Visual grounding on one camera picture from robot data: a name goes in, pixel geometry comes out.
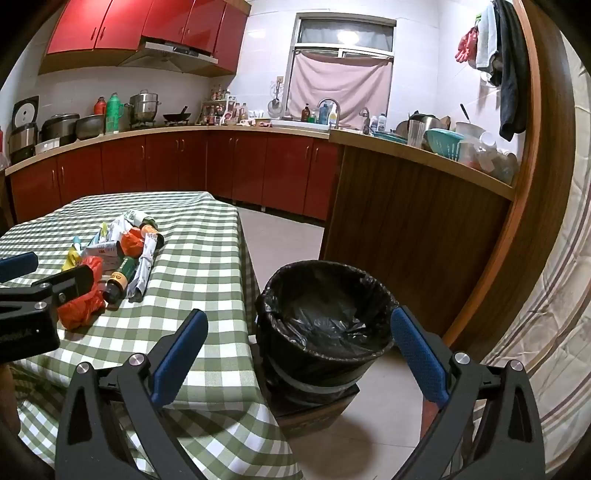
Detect green checked tablecloth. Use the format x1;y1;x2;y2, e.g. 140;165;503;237
0;191;301;480

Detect steel basin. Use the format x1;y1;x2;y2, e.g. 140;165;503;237
75;114;106;140

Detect orange plastic bag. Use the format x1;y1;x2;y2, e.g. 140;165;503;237
119;227;146;257
58;255;108;330

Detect red rubber gloves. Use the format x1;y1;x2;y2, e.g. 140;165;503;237
455;28;480;65

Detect group of plastic containers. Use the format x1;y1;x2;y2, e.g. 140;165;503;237
457;122;520;185

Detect black cooking pot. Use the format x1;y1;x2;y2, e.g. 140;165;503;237
41;114;80;145

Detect striped beige curtain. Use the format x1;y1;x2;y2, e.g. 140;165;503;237
480;185;591;462

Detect hanging dark clothes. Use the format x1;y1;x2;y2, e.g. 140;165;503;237
492;0;531;141

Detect steel steamer pot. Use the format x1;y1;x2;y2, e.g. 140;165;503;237
126;92;162;126

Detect group of seasoning bottles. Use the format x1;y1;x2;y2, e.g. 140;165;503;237
201;85;250;126

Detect hanging white cloth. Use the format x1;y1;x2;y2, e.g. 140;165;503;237
475;2;497;72

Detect wooden door frame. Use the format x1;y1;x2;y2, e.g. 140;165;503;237
443;0;564;365

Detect black bin with liner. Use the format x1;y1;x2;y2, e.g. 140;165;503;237
255;260;400;407

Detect steel kettle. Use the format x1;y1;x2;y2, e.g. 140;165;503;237
409;111;444;134

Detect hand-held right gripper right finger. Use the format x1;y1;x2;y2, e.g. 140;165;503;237
390;305;546;480

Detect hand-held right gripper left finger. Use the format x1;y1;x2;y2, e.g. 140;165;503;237
54;308;209;480

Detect red base cabinets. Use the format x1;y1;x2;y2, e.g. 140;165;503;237
9;131;345;227

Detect tall chrome faucet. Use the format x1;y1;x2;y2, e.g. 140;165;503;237
317;98;341;130

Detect pink curtain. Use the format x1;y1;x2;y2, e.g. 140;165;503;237
287;52;393;121

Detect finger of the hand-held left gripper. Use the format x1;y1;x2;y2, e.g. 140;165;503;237
0;264;95;311
0;252;39;282

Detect wooden bar counter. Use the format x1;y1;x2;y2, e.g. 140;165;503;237
318;131;515;337

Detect red wall cabinets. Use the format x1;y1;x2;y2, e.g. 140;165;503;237
45;0;250;77

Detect teal plastic basket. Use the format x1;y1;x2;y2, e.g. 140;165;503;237
425;129;462;161

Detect range hood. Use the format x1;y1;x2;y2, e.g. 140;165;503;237
117;41;219;75

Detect silver rice cooker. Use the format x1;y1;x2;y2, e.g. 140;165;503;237
7;95;40;162

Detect green thermos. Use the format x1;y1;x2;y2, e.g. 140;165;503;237
105;92;124;134

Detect window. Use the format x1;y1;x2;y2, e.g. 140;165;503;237
286;13;398;123

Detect yellow wrapper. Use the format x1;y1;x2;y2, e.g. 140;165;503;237
61;247;84;273

